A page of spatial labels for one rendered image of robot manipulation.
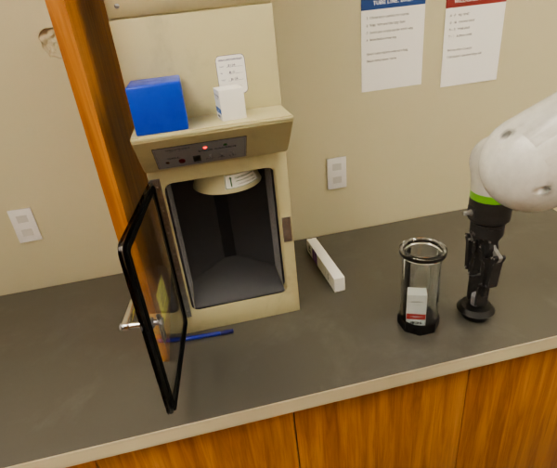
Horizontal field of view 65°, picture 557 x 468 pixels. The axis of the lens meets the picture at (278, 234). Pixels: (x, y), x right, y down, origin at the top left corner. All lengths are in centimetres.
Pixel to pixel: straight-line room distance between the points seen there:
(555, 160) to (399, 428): 88
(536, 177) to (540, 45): 131
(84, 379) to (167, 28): 83
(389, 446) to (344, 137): 95
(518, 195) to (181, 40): 69
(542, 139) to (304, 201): 111
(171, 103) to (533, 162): 61
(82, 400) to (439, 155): 137
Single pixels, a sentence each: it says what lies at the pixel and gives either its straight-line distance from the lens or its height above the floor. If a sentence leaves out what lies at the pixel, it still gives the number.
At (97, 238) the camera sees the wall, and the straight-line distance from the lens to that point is 159.
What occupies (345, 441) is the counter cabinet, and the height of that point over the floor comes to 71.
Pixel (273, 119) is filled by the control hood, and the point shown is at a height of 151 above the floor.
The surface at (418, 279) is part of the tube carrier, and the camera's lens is 109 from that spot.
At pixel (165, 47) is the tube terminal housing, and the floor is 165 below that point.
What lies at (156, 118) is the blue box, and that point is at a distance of 89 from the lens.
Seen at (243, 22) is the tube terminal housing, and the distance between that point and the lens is 99.
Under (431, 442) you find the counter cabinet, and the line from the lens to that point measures 138.
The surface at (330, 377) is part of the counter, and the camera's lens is 107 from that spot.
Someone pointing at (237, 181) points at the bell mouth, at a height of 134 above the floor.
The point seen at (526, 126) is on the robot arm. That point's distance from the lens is 59.
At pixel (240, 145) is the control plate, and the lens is 95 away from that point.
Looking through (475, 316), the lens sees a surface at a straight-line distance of 123.
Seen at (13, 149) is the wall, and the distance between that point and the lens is 154.
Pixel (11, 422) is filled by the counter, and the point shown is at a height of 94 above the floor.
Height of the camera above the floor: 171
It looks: 28 degrees down
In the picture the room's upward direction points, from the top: 6 degrees counter-clockwise
